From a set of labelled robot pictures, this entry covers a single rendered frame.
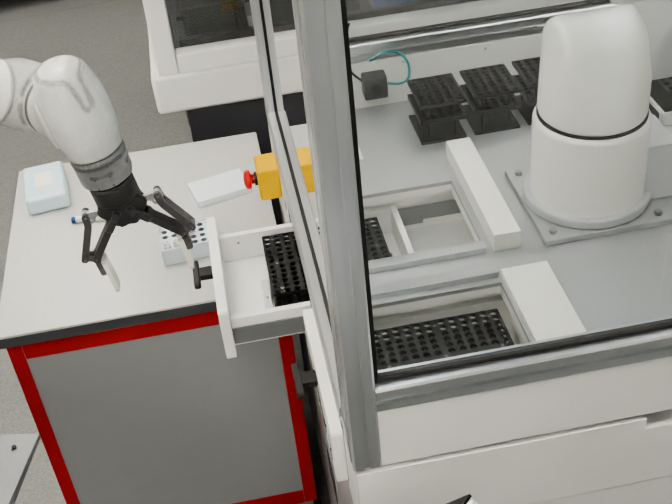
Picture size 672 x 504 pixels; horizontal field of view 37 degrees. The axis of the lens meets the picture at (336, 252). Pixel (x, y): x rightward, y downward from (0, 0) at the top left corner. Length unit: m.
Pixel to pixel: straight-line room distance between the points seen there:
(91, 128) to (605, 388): 0.84
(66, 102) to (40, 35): 3.64
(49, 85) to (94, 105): 0.07
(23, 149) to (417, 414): 3.09
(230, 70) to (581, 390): 1.40
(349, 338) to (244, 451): 1.12
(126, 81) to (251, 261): 2.70
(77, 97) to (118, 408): 0.85
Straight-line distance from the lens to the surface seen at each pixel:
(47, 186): 2.40
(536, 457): 1.49
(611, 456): 1.55
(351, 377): 1.29
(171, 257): 2.12
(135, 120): 4.27
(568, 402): 1.43
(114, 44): 4.96
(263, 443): 2.33
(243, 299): 1.88
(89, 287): 2.13
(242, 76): 2.54
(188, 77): 2.53
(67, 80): 1.57
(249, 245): 1.96
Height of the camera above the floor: 2.03
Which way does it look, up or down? 37 degrees down
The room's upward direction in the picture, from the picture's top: 6 degrees counter-clockwise
